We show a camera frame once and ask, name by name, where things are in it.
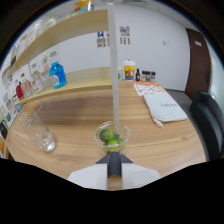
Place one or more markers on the white frame wooden shelf rack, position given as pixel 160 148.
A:
pixel 83 78

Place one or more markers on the brown door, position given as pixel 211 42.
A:
pixel 198 63

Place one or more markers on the blue wall poster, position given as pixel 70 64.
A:
pixel 100 39

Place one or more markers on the multicolour wall poster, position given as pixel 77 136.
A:
pixel 125 35

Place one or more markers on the yellow snack bag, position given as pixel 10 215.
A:
pixel 84 5

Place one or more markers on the glass cup of limes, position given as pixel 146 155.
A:
pixel 106 136

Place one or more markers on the clear bottle with orange cap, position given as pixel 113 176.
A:
pixel 25 85

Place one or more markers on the orange printed paper sheet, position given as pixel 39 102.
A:
pixel 148 88

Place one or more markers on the blue liquid bottle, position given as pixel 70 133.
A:
pixel 58 76

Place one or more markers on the red liquid bottle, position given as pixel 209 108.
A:
pixel 19 91

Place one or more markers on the red wall poster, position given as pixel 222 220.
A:
pixel 107 39

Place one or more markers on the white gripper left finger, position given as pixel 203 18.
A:
pixel 90 176

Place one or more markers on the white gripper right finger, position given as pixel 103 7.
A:
pixel 140 176

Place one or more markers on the dark sauce bottle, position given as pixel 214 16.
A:
pixel 137 76

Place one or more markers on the clear glass tumbler with ice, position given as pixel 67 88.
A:
pixel 41 136

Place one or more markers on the white zip pouch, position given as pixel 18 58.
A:
pixel 165 108

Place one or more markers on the small black handbag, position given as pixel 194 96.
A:
pixel 3 129

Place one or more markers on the green and white mug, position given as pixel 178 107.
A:
pixel 120 75

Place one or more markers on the black chair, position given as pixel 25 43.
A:
pixel 208 123

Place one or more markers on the dark spice jar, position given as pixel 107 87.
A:
pixel 153 77
pixel 148 76
pixel 143 76

